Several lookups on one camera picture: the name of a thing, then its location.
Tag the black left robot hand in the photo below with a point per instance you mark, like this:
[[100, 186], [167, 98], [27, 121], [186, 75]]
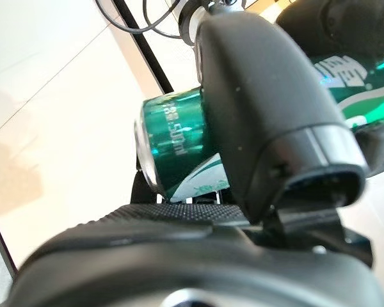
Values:
[[345, 25]]

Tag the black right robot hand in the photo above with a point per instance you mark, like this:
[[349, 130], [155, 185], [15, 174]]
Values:
[[259, 96]]

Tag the tall green drink can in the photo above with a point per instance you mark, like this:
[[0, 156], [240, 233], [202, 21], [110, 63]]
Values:
[[172, 128]]

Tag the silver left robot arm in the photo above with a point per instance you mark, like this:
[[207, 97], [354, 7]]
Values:
[[188, 25]]

